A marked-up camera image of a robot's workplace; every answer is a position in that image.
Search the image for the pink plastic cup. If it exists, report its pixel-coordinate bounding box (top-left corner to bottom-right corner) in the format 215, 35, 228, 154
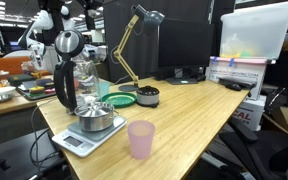
127, 120, 155, 159

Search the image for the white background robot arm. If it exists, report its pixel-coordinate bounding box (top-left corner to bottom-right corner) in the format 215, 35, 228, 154
18, 6, 75, 70

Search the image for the green plate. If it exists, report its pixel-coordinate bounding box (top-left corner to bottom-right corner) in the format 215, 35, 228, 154
102, 92, 136, 108

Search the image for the teal plastic cup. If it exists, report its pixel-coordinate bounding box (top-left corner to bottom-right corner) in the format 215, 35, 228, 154
99, 82, 110, 98

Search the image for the round grey black container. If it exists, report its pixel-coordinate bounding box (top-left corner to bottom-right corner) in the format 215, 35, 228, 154
136, 86, 160, 108

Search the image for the steel pot with lid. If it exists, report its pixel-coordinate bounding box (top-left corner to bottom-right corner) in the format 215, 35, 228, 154
74, 102, 115, 132

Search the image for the black computer monitor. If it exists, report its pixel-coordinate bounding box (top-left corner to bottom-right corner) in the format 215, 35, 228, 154
154, 19, 214, 85

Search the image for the glass electric kettle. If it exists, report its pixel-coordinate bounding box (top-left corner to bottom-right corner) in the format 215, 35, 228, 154
53, 30, 100, 114

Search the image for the white cardboard box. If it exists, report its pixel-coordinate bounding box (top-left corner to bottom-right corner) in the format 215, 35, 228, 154
206, 56, 275, 100

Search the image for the white kitchen scale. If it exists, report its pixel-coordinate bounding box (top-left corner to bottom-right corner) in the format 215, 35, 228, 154
52, 116, 127, 158

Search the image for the black computer mouse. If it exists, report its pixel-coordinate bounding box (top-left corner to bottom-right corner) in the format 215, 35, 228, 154
225, 84, 242, 91

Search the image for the clear plastic storage bin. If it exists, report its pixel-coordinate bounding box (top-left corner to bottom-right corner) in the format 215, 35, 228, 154
220, 1, 288, 59

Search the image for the black office chair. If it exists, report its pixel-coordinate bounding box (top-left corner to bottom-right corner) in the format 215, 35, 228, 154
219, 117, 288, 180

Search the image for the white bowl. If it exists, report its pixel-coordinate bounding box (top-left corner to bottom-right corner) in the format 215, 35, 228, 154
0, 86, 15, 102

